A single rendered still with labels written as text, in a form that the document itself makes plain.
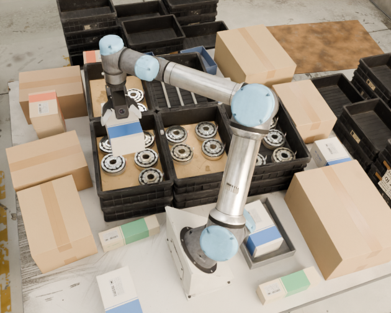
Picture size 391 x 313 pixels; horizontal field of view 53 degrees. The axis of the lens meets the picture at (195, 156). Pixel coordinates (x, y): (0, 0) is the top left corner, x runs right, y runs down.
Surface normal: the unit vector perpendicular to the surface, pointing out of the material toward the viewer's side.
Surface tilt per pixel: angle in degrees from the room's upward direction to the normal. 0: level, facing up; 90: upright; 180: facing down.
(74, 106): 90
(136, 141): 90
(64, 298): 0
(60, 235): 0
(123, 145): 90
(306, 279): 0
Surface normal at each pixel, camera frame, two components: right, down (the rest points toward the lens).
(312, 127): 0.28, 0.76
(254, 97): -0.29, 0.01
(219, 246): -0.35, 0.26
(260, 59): 0.06, -0.62
